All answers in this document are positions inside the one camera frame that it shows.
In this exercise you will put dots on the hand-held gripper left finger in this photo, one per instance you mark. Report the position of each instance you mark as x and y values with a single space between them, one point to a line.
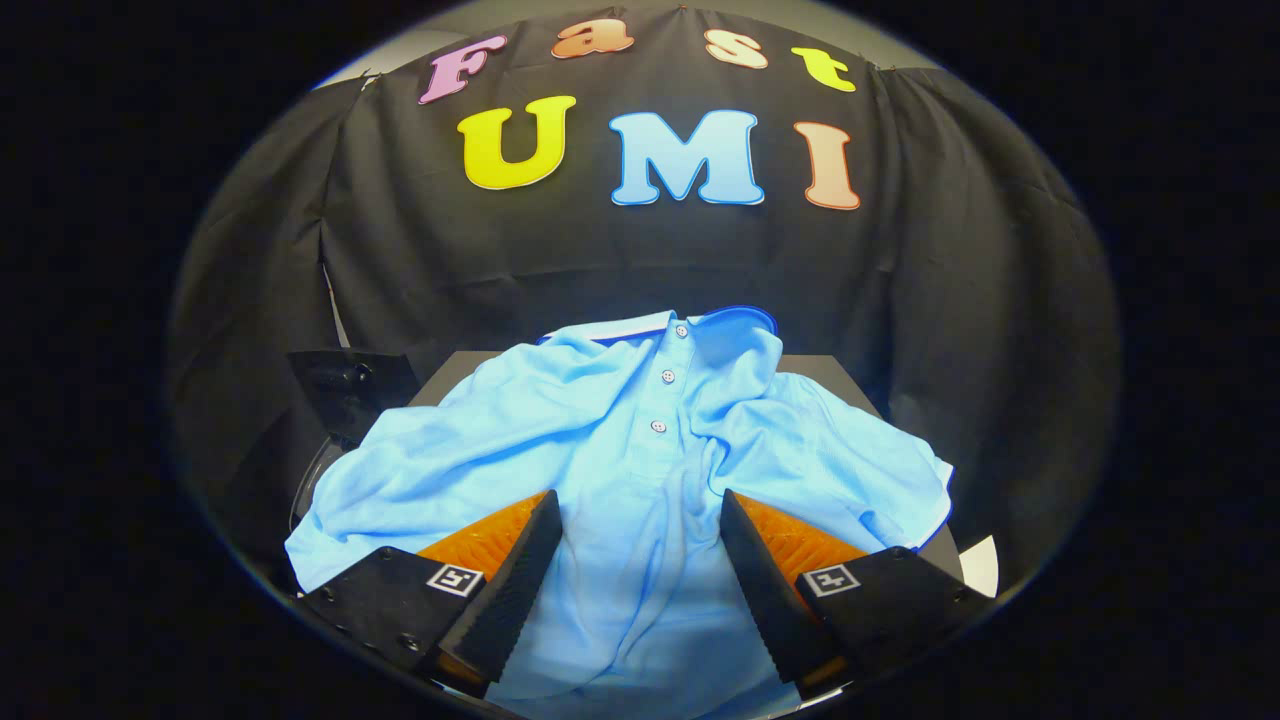
515 590

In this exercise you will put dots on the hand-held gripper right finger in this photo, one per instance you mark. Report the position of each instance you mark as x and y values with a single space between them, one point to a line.
765 590

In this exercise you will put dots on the light blue polo shirt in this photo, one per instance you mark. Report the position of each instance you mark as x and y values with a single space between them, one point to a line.
640 470

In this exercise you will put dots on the dark washing machine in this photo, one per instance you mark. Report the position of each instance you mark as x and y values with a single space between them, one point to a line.
315 470

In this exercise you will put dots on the grey metal cabinet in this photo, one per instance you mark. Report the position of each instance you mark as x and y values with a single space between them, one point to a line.
830 375

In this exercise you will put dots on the black backdrop cloth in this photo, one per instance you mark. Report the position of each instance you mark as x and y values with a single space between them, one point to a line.
620 260

